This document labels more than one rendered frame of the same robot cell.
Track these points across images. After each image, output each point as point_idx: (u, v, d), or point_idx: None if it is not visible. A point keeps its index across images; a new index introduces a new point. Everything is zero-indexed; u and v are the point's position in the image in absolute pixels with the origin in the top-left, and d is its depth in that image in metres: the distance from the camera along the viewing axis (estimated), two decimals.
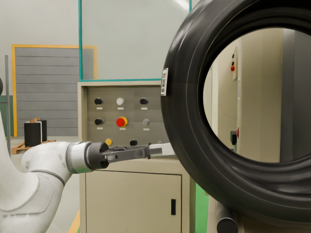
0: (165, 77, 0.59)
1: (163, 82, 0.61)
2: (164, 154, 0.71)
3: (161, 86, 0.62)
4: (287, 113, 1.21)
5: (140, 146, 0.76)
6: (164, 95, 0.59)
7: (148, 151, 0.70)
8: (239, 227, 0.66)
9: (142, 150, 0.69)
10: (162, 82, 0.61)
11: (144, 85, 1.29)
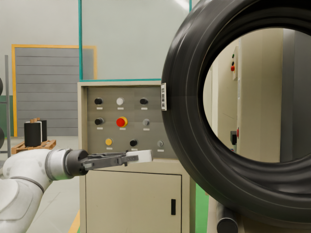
0: (164, 92, 0.59)
1: (162, 96, 0.61)
2: (140, 161, 0.73)
3: (161, 101, 0.62)
4: (287, 113, 1.21)
5: (118, 153, 0.78)
6: (164, 110, 0.59)
7: (125, 159, 0.72)
8: (239, 227, 0.66)
9: (118, 158, 0.71)
10: (162, 97, 0.61)
11: (144, 85, 1.29)
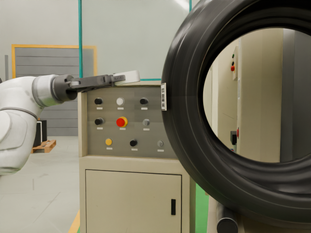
0: (164, 92, 0.59)
1: (162, 96, 0.61)
2: (127, 81, 0.72)
3: (161, 101, 0.62)
4: (287, 113, 1.21)
5: None
6: (164, 110, 0.59)
7: (112, 78, 0.72)
8: (239, 227, 0.66)
9: (105, 76, 0.70)
10: (162, 97, 0.61)
11: (144, 85, 1.29)
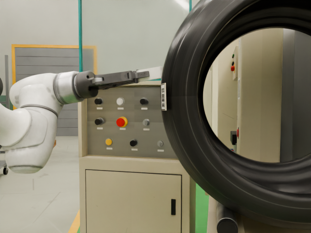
0: (164, 92, 0.59)
1: (162, 96, 0.61)
2: (151, 77, 0.71)
3: (161, 101, 0.62)
4: (287, 113, 1.21)
5: None
6: (164, 110, 0.59)
7: (135, 75, 0.70)
8: (239, 227, 0.66)
9: (128, 72, 0.69)
10: (162, 97, 0.61)
11: (144, 85, 1.29)
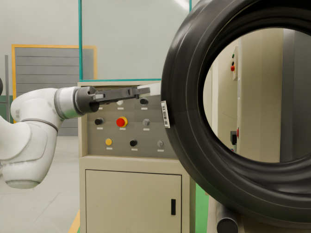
0: (164, 109, 0.59)
1: (163, 114, 0.61)
2: (152, 94, 0.71)
3: (163, 118, 0.62)
4: (287, 113, 1.21)
5: None
6: (168, 127, 0.59)
7: (136, 91, 0.70)
8: (239, 227, 0.66)
9: (129, 89, 0.69)
10: (164, 114, 0.61)
11: None
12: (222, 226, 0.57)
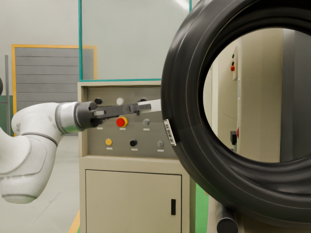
0: (168, 128, 0.59)
1: (168, 132, 0.61)
2: (152, 110, 0.71)
3: (168, 136, 0.62)
4: (287, 113, 1.21)
5: None
6: (174, 145, 0.59)
7: (137, 107, 0.71)
8: (239, 227, 0.66)
9: (130, 106, 0.69)
10: (168, 133, 0.61)
11: (144, 85, 1.29)
12: (232, 227, 0.57)
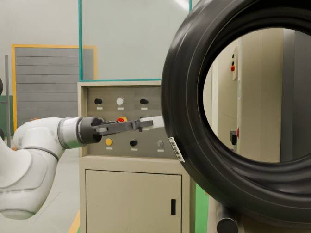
0: (175, 145, 0.59)
1: (174, 150, 0.61)
2: (155, 126, 0.71)
3: (175, 153, 0.62)
4: (287, 113, 1.21)
5: (132, 120, 0.76)
6: (183, 162, 0.59)
7: (139, 124, 0.71)
8: (239, 227, 0.66)
9: (133, 122, 0.69)
10: (175, 150, 0.61)
11: (144, 85, 1.29)
12: None
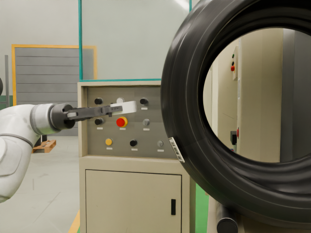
0: (175, 145, 0.59)
1: (174, 150, 0.61)
2: (124, 112, 0.73)
3: (175, 153, 0.62)
4: (287, 113, 1.21)
5: None
6: (183, 162, 0.59)
7: (109, 109, 0.72)
8: (239, 227, 0.66)
9: (102, 107, 0.71)
10: (175, 150, 0.61)
11: (144, 85, 1.29)
12: None
